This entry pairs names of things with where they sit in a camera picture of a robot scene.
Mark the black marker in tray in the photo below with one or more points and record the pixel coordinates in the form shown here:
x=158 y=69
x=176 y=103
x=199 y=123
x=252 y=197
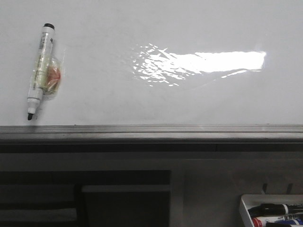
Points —
x=269 y=209

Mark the blue marker in tray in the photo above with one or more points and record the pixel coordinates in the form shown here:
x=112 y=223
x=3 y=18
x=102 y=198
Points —
x=288 y=223

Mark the aluminium whiteboard frame rail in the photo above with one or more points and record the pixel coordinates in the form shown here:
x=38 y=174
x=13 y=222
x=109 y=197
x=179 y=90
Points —
x=150 y=134

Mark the white marker tray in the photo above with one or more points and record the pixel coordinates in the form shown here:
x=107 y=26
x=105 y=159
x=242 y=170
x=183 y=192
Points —
x=248 y=201

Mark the metal tray hook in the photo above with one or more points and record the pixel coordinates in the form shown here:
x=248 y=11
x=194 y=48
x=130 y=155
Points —
x=264 y=188
x=289 y=188

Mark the right metal tray hook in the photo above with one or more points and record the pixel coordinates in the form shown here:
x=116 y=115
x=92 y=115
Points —
x=289 y=188

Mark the white whiteboard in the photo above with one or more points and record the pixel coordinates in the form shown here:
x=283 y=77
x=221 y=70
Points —
x=157 y=61

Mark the red marker in tray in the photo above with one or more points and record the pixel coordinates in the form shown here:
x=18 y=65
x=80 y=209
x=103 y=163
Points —
x=261 y=221

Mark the white black whiteboard marker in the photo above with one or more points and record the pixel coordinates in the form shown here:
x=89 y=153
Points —
x=46 y=76

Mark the dark cabinet box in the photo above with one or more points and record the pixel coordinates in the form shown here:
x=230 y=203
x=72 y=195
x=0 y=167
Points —
x=129 y=198

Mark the left metal tray hook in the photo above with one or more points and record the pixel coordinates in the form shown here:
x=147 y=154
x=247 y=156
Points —
x=264 y=188

